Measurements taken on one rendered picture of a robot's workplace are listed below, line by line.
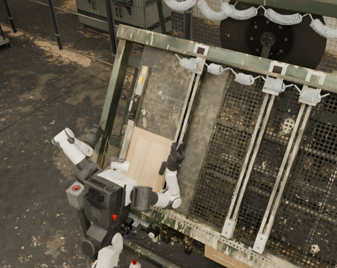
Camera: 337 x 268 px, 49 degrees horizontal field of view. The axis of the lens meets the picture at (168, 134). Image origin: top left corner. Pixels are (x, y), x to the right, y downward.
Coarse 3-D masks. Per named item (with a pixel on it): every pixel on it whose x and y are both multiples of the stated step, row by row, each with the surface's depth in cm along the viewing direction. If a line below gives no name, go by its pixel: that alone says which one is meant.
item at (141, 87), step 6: (144, 66) 274; (144, 78) 275; (138, 84) 277; (144, 84) 277; (138, 90) 278; (144, 90) 280; (138, 108) 281; (132, 126) 282; (126, 132) 284; (132, 132) 284; (126, 138) 285; (126, 144) 285; (126, 150) 285; (120, 156) 288; (126, 156) 288
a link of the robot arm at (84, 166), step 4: (84, 160) 240; (88, 160) 243; (76, 164) 240; (80, 164) 240; (84, 164) 240; (88, 164) 241; (92, 164) 243; (80, 168) 240; (84, 168) 240; (88, 168) 241; (92, 168) 242; (80, 172) 240; (84, 172) 240; (88, 172) 240; (92, 172) 242; (84, 176) 239; (88, 176) 240
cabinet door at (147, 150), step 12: (144, 132) 280; (132, 144) 285; (144, 144) 280; (156, 144) 276; (168, 144) 271; (132, 156) 286; (144, 156) 281; (156, 156) 276; (132, 168) 286; (144, 168) 281; (156, 168) 277; (144, 180) 282; (156, 180) 277
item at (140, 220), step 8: (128, 216) 287; (136, 216) 286; (144, 216) 281; (128, 224) 280; (136, 224) 278; (144, 224) 280; (152, 224) 274; (160, 224) 275; (136, 232) 280; (152, 232) 274; (160, 232) 282; (152, 240) 283
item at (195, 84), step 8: (208, 48) 244; (192, 56) 235; (192, 64) 237; (200, 64) 247; (200, 72) 247; (192, 80) 254; (200, 80) 254; (192, 88) 257; (200, 88) 259; (192, 96) 254; (184, 104) 258; (192, 104) 256; (184, 112) 258; (192, 112) 260; (184, 120) 262; (184, 128) 258; (176, 136) 262; (184, 136) 261; (184, 144) 266; (160, 192) 270
